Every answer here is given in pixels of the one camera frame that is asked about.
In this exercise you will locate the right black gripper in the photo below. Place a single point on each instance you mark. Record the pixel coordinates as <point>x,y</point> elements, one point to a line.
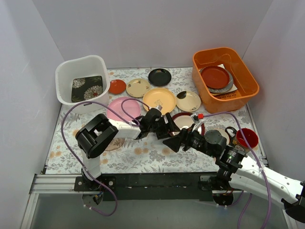
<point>183,139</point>

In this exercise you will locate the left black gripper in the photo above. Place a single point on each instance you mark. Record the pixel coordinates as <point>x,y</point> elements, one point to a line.
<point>165,127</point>

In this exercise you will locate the red rimmed round plate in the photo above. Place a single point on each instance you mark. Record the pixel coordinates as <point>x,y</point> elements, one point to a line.
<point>184,120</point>

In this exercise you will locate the large yellow round plate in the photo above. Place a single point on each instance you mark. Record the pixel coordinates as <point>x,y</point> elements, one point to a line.
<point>160,97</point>

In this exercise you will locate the black square floral plate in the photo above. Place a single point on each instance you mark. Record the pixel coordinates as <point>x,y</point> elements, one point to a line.
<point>86,88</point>

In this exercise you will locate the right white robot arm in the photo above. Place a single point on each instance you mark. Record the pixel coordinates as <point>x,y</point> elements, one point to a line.
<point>240,171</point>

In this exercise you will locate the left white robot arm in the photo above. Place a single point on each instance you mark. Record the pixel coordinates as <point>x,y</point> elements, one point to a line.
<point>95,137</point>

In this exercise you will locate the red plate in orange bin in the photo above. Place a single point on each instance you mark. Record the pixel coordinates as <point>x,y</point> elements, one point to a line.
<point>215,77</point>

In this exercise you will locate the grey plate in orange bin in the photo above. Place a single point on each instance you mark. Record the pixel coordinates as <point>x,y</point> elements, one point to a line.
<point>217,79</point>

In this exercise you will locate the square board in orange bin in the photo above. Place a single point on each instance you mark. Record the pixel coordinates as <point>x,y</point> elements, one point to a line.
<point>228,94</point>

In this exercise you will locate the orange plastic bin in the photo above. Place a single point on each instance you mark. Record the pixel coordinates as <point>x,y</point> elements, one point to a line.
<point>247,86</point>

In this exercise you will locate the white plastic bin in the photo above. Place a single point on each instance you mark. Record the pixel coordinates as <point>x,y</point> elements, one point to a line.
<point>82,69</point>

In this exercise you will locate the floral table mat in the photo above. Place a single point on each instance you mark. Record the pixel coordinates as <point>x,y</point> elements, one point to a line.
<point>145,155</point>

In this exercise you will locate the cream plate black patch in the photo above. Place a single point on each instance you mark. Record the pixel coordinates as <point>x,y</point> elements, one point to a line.
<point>188,101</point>

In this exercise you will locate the pink round plate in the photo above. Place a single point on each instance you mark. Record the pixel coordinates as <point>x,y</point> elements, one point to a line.
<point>131,107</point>

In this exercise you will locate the white small bowl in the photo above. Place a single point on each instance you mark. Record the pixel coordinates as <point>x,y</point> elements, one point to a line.
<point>224,134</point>

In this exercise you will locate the black round plate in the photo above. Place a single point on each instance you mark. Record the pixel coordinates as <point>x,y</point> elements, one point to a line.
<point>159,77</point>

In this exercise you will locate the cream plate with flowers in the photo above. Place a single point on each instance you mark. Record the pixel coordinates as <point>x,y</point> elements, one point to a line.
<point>137,87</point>

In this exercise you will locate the brown glass bowl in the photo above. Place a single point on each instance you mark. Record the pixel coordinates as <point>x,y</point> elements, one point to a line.
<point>115,144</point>

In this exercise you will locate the red and black mug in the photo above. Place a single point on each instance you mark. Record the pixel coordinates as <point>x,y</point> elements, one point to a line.
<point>237,140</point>

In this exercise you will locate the small red plate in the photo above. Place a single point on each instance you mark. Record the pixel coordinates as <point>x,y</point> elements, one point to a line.
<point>117,86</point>

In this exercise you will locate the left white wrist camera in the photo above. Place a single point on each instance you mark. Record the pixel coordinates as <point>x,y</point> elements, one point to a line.
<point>159,108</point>

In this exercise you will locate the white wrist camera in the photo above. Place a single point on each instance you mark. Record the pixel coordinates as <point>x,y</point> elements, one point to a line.
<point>198,120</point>
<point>159,108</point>

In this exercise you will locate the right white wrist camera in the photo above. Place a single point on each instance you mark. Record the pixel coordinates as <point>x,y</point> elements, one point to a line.
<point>198,120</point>

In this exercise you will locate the black metal base rail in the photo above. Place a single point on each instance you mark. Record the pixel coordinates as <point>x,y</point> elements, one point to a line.
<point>146,186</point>

